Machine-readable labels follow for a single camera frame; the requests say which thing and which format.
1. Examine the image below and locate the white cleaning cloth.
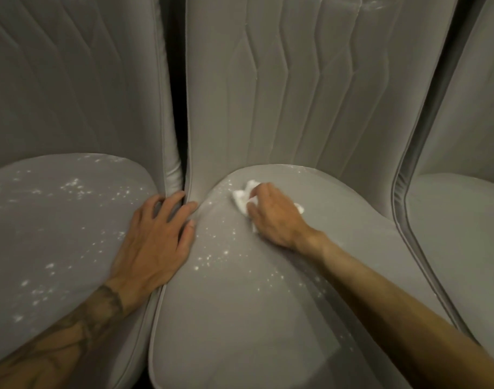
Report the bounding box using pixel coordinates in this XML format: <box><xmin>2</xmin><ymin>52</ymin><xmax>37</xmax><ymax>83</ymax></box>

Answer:
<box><xmin>232</xmin><ymin>180</ymin><xmax>306</xmax><ymax>233</ymax></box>

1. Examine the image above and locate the person's left forearm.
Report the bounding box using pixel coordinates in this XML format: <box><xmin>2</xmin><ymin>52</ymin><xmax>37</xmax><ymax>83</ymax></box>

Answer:
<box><xmin>0</xmin><ymin>283</ymin><xmax>150</xmax><ymax>389</ymax></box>

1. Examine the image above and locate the grey padded chair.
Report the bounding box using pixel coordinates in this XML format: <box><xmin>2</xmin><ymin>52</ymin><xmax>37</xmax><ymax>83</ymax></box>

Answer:
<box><xmin>0</xmin><ymin>0</ymin><xmax>185</xmax><ymax>389</ymax></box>
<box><xmin>392</xmin><ymin>0</ymin><xmax>494</xmax><ymax>369</ymax></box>
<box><xmin>148</xmin><ymin>0</ymin><xmax>474</xmax><ymax>389</ymax></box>

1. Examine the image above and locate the person's right hand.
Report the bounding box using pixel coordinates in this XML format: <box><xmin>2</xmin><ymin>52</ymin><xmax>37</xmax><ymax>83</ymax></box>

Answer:
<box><xmin>246</xmin><ymin>182</ymin><xmax>327</xmax><ymax>254</ymax></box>

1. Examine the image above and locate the person's left hand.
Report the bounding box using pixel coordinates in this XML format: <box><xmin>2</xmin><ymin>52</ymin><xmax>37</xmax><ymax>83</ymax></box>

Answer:
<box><xmin>105</xmin><ymin>191</ymin><xmax>199</xmax><ymax>317</ymax></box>

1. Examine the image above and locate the person's right forearm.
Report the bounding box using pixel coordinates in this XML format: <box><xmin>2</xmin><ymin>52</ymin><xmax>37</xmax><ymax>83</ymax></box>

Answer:
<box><xmin>315</xmin><ymin>232</ymin><xmax>494</xmax><ymax>389</ymax></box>

